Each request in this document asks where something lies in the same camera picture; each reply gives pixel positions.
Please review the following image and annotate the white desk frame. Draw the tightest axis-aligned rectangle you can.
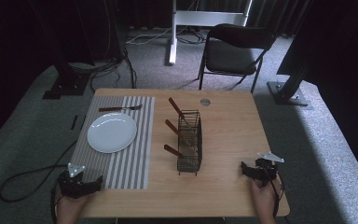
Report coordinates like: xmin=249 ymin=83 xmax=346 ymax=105
xmin=167 ymin=0 xmax=254 ymax=66

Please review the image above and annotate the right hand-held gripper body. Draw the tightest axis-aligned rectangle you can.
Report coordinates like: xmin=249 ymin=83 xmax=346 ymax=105
xmin=254 ymin=151 xmax=285 ymax=189

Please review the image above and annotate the brown-handled utensil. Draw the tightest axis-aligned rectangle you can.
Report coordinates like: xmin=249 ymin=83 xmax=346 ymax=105
xmin=164 ymin=119 xmax=198 ymax=151
xmin=163 ymin=144 xmax=185 ymax=159
xmin=168 ymin=97 xmax=188 ymax=123

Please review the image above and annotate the black folding chair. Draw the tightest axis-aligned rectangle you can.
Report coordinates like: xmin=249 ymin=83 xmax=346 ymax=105
xmin=198 ymin=22 xmax=277 ymax=94

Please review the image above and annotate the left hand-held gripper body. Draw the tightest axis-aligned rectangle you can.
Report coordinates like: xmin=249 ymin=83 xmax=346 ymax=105
xmin=57 ymin=162 xmax=91 ymax=200

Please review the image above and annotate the white round plate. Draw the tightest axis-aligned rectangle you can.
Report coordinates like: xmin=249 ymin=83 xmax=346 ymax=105
xmin=87 ymin=112 xmax=138 ymax=154

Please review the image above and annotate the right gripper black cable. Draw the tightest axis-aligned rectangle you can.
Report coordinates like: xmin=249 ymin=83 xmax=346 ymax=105
xmin=260 ymin=164 xmax=286 ymax=220

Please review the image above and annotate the person's left hand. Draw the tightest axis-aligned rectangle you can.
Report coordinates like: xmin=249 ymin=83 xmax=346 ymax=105
xmin=55 ymin=190 xmax=93 ymax=224

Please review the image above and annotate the black wire cutlery basket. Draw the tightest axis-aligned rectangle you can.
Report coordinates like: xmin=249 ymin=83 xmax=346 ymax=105
xmin=176 ymin=109 xmax=204 ymax=176

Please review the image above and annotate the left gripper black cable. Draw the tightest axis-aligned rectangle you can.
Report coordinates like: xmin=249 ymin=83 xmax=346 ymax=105
xmin=49 ymin=181 xmax=62 ymax=224

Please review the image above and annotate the fork with brown handle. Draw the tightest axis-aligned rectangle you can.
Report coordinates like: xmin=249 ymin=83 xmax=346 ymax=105
xmin=98 ymin=104 xmax=144 ymax=113

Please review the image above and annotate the black metal stand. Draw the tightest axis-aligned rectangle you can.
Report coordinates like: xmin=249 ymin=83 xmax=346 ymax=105
xmin=27 ymin=0 xmax=91 ymax=101
xmin=266 ymin=0 xmax=314 ymax=110

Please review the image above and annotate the black floor cable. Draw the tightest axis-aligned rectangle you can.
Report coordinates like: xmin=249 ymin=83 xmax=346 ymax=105
xmin=0 ymin=139 xmax=79 ymax=203

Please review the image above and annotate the person's right hand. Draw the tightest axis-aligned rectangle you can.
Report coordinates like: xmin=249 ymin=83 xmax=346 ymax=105
xmin=249 ymin=175 xmax=283 ymax=224

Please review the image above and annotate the grey striped placemat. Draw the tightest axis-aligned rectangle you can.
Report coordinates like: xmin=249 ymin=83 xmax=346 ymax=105
xmin=70 ymin=95 xmax=156 ymax=190

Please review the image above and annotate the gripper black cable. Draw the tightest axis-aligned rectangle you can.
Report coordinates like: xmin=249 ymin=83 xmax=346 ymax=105
xmin=49 ymin=181 xmax=62 ymax=224
xmin=260 ymin=164 xmax=286 ymax=220

